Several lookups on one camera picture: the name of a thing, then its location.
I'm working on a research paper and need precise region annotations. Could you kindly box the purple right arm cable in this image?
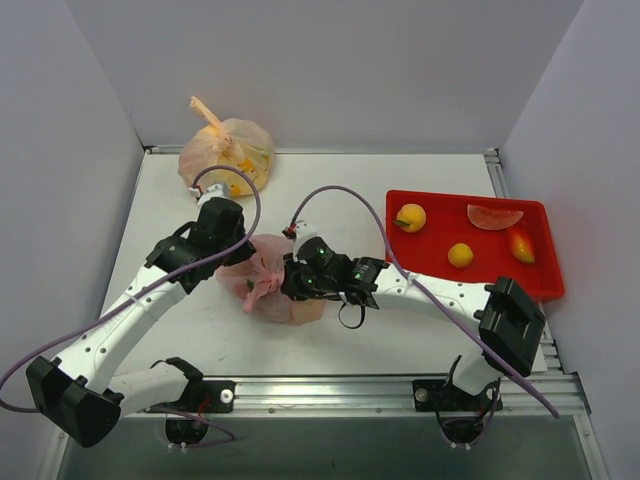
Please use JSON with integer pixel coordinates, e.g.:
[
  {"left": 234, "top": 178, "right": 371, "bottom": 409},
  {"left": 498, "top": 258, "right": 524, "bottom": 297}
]
[{"left": 282, "top": 185, "right": 560, "bottom": 419}]

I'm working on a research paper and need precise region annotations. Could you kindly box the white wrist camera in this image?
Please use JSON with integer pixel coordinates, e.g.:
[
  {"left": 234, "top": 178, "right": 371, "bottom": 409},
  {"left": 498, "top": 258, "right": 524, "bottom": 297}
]
[
  {"left": 282, "top": 220, "right": 318, "bottom": 257},
  {"left": 189, "top": 182, "right": 231, "bottom": 207}
]

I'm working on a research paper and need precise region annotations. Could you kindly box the watermelon slice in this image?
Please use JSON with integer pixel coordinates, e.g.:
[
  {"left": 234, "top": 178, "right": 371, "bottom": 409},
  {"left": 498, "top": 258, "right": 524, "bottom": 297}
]
[{"left": 467, "top": 204, "right": 524, "bottom": 231}]

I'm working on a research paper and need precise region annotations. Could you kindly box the red yellow mango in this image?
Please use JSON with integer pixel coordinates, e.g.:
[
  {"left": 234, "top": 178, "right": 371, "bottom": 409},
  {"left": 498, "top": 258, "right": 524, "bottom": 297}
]
[{"left": 506, "top": 225, "right": 536, "bottom": 264}]

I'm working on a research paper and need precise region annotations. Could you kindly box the pink plastic bag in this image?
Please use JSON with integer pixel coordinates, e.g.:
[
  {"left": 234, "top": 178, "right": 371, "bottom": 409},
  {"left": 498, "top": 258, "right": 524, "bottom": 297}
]
[{"left": 215, "top": 234, "right": 326, "bottom": 326}]

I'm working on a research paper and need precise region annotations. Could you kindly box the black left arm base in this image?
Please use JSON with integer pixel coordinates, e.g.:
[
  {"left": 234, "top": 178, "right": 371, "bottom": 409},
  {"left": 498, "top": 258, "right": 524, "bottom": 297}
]
[{"left": 145, "top": 357, "right": 236, "bottom": 453}]

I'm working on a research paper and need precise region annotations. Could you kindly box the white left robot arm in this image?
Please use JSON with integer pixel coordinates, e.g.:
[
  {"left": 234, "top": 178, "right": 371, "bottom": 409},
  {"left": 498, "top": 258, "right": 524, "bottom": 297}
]
[{"left": 26, "top": 198, "right": 254, "bottom": 447}]

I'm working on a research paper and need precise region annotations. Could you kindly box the red plastic tray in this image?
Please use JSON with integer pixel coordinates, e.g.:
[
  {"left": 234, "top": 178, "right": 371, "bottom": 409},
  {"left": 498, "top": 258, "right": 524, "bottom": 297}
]
[{"left": 386, "top": 190, "right": 565, "bottom": 303}]

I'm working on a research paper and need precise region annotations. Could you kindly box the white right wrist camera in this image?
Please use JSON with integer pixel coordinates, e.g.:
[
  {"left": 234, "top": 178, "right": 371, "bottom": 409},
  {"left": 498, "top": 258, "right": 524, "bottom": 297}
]
[{"left": 282, "top": 220, "right": 318, "bottom": 257}]

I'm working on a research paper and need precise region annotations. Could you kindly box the orange plastic bag with fruit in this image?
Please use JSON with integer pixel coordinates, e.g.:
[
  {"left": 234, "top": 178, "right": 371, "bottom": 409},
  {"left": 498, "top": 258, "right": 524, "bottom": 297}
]
[{"left": 178, "top": 96, "right": 276, "bottom": 197}]

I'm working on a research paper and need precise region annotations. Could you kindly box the orange fruit with leaf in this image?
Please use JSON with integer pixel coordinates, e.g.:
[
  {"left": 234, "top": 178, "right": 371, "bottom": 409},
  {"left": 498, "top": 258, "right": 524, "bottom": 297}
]
[{"left": 393, "top": 203, "right": 427, "bottom": 233}]

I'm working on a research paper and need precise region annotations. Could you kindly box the small yellow lemon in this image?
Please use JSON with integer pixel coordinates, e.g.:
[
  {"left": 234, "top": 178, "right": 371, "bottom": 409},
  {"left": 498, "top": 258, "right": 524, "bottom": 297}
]
[{"left": 447, "top": 243, "right": 474, "bottom": 269}]

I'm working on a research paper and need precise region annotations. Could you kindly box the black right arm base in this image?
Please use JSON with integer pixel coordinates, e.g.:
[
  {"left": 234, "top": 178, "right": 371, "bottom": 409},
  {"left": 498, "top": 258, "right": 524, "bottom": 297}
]
[{"left": 412, "top": 356, "right": 503, "bottom": 451}]

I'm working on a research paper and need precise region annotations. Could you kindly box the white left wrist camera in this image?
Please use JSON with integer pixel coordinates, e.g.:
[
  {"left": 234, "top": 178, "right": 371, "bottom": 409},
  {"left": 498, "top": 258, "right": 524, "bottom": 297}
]
[{"left": 189, "top": 182, "right": 231, "bottom": 207}]

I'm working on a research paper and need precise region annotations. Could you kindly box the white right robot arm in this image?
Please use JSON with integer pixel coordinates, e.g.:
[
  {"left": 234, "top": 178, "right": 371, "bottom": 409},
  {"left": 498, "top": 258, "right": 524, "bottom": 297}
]
[{"left": 281, "top": 233, "right": 545, "bottom": 409}]

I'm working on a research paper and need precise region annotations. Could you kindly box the aluminium front rail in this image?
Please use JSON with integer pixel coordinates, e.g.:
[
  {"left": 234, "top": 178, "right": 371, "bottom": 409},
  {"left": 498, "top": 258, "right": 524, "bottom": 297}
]
[{"left": 59, "top": 377, "right": 591, "bottom": 419}]

